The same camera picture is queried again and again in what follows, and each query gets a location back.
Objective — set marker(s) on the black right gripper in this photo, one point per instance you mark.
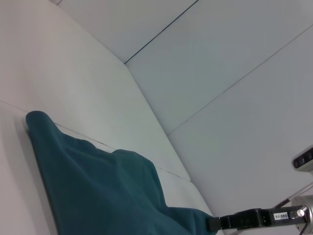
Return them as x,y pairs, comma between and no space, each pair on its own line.
256,218

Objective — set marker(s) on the teal t-shirt with FREE print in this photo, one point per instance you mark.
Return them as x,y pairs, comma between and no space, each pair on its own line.
110,191

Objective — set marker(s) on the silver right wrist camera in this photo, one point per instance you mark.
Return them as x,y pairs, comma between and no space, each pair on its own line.
304,160

